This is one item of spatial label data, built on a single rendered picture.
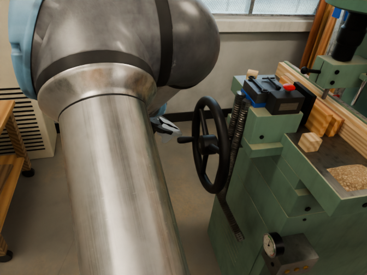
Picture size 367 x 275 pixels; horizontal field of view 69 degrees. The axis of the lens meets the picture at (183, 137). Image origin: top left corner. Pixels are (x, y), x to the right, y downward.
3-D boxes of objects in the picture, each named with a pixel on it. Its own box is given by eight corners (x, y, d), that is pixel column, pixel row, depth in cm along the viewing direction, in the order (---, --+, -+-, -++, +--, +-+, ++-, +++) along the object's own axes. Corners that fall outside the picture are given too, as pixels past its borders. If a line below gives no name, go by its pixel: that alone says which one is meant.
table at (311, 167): (206, 90, 103) (208, 75, 99) (278, 87, 109) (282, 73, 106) (291, 225, 56) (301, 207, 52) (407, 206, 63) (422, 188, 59)
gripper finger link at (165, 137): (173, 144, 92) (150, 135, 88) (183, 131, 90) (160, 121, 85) (176, 149, 90) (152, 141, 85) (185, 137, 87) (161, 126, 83)
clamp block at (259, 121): (229, 115, 83) (235, 89, 78) (268, 113, 86) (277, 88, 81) (249, 145, 72) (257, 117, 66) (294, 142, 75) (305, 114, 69)
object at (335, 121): (286, 97, 89) (291, 82, 86) (290, 97, 90) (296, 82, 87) (328, 137, 73) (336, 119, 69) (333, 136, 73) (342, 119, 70)
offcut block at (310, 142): (297, 144, 69) (302, 133, 67) (309, 142, 70) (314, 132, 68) (305, 152, 66) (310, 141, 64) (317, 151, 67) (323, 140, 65)
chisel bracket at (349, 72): (305, 83, 79) (316, 54, 74) (345, 81, 82) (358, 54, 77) (321, 95, 74) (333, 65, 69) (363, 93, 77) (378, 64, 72)
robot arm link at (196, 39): (251, -38, 31) (155, 84, 77) (159, -44, 27) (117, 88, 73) (271, 60, 30) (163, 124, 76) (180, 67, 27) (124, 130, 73)
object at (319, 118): (274, 95, 90) (280, 76, 86) (279, 95, 90) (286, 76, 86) (316, 137, 72) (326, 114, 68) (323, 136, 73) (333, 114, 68)
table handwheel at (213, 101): (215, 96, 64) (218, 211, 68) (290, 93, 68) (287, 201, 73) (185, 95, 91) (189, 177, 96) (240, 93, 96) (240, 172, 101)
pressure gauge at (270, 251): (258, 245, 77) (265, 228, 73) (270, 243, 78) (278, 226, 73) (268, 266, 73) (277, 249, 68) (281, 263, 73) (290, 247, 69)
